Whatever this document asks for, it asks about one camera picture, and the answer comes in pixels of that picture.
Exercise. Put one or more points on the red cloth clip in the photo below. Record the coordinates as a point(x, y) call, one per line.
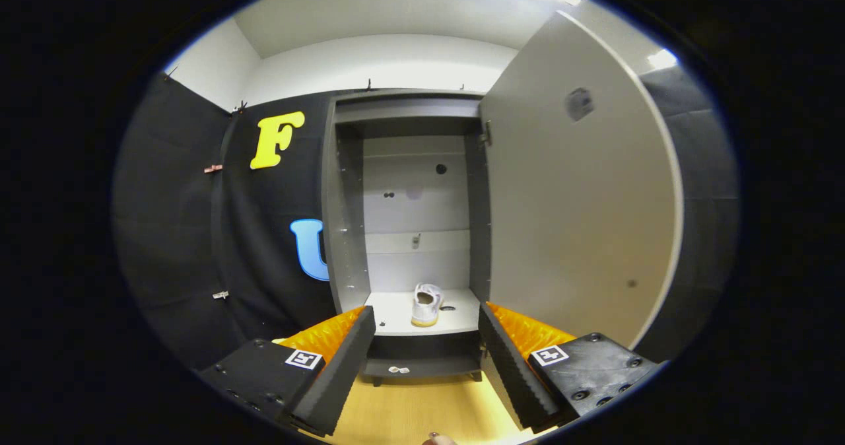
point(213, 168)

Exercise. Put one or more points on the small ceiling light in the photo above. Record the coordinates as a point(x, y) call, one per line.
point(662, 59)

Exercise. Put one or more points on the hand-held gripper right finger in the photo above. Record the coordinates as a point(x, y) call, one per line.
point(509, 366)

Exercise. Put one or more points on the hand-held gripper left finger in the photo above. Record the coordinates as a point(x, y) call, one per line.
point(346, 359)

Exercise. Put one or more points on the grey shoe cabinet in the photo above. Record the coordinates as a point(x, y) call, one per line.
point(343, 234)

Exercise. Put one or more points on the black backdrop cloth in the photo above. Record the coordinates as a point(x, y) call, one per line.
point(264, 234)

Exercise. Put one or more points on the beige shoe cabinet door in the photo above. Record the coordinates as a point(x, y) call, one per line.
point(581, 220)

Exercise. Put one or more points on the white shoe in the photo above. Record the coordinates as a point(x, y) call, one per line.
point(426, 309)

